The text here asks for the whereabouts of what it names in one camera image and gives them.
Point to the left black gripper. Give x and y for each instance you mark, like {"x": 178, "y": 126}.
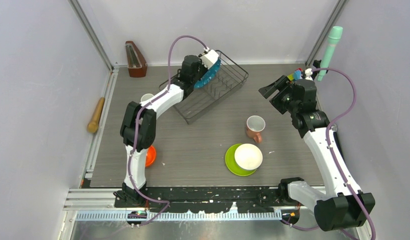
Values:
{"x": 204, "y": 69}

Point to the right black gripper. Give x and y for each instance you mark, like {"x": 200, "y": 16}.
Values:
{"x": 266, "y": 91}

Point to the blue polka dot plate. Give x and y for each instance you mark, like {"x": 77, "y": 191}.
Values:
{"x": 209, "y": 75}

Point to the pink ceramic mug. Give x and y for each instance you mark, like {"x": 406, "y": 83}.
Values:
{"x": 254, "y": 126}

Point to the white ribbed bowl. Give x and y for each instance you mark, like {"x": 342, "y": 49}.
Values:
{"x": 248, "y": 156}

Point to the orange bowl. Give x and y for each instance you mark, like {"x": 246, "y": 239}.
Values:
{"x": 150, "y": 156}

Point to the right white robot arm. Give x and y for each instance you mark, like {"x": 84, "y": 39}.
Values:
{"x": 343, "y": 205}

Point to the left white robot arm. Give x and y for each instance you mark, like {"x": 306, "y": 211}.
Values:
{"x": 138, "y": 128}

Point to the colourful toy blocks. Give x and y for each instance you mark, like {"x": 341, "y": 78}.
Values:
{"x": 296, "y": 75}

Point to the grey ceramic mug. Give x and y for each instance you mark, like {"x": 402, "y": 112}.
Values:
{"x": 146, "y": 97}

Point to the brown wooden metronome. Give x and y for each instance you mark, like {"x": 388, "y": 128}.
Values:
{"x": 136, "y": 63}

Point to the black handheld microphone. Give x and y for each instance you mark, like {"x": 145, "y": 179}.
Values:
{"x": 334, "y": 128}

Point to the mint green microphone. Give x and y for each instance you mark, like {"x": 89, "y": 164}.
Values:
{"x": 333, "y": 39}

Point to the green plate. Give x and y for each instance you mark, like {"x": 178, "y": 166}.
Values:
{"x": 232, "y": 165}

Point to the wooden rolling pin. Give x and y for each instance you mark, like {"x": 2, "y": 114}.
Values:
{"x": 93, "y": 125}

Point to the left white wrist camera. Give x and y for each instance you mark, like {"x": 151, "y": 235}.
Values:
{"x": 209, "y": 57}

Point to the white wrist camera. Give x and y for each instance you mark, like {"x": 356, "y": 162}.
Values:
{"x": 308, "y": 74}
{"x": 209, "y": 57}

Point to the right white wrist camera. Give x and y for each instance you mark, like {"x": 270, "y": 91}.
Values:
{"x": 308, "y": 74}

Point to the black wire dish rack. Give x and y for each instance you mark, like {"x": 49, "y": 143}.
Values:
{"x": 227, "y": 80}

